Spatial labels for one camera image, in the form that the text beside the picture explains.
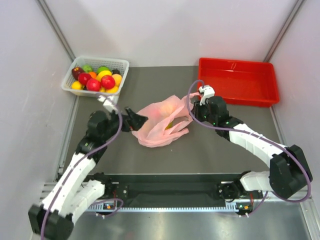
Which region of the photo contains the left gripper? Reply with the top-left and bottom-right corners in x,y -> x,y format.
102,107 -> 148,141

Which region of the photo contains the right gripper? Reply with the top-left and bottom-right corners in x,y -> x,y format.
189,98 -> 218,125

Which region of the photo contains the pink plastic bag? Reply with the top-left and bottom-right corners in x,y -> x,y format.
132,95 -> 194,148

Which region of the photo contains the green yellow mango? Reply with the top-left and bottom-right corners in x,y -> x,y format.
165,122 -> 173,130

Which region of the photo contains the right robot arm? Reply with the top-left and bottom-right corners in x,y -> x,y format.
191,96 -> 313,200

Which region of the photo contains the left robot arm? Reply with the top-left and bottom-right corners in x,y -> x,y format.
28,107 -> 148,240

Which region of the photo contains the yellow fruit basket front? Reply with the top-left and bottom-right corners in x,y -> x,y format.
99,86 -> 119,94

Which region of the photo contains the orange fruit in basket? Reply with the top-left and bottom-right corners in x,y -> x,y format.
112,74 -> 122,87

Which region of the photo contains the dark red fruit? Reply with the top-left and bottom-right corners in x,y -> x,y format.
71,66 -> 85,81

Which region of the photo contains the red apple right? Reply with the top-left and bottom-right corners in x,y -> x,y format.
100,75 -> 116,90

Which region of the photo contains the red apple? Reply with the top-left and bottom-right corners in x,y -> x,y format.
86,78 -> 101,92
100,75 -> 116,90
77,72 -> 92,86

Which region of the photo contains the red plastic tray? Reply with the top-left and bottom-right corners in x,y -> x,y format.
198,57 -> 280,108

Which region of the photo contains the dark plum in basket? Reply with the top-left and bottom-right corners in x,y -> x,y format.
111,69 -> 121,75

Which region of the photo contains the red apple middle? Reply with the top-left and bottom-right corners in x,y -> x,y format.
86,78 -> 101,92

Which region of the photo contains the white perforated basket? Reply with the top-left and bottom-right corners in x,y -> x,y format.
61,56 -> 130,102

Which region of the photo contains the yellow banana in basket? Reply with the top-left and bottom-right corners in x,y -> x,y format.
95,70 -> 112,82

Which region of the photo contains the green lime right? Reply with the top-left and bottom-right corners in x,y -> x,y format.
96,65 -> 110,74

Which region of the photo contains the small orange tangerine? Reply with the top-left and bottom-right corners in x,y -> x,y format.
89,71 -> 97,79

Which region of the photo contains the red apple left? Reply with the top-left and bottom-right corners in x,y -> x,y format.
77,72 -> 92,86

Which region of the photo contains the yellow lemon in basket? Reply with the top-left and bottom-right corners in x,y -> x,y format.
71,80 -> 83,90

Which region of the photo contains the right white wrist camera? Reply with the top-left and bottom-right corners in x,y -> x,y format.
198,85 -> 215,106

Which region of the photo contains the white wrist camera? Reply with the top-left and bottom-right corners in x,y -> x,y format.
198,85 -> 215,106
97,95 -> 119,114

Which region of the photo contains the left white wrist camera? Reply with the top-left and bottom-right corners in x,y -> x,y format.
97,95 -> 119,114

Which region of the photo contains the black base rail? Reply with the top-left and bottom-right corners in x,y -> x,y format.
56,172 -> 296,208

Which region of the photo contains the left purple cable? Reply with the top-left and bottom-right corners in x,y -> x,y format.
39,96 -> 125,240

